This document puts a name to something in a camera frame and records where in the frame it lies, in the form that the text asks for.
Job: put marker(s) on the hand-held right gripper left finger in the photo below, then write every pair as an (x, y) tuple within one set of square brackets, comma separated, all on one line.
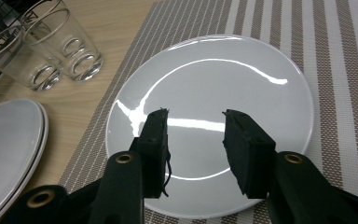
[(154, 149)]

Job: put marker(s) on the white round plate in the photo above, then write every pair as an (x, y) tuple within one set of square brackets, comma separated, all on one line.
[(214, 87), (6, 149), (46, 127)]

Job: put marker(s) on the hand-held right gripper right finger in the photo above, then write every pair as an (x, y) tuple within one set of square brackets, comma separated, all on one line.
[(248, 155)]

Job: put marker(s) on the striped grey white placemat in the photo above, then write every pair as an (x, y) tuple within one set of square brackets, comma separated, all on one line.
[(332, 93)]

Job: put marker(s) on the clear drinking glass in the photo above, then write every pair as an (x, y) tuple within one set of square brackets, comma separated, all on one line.
[(18, 65), (43, 6), (84, 67)]

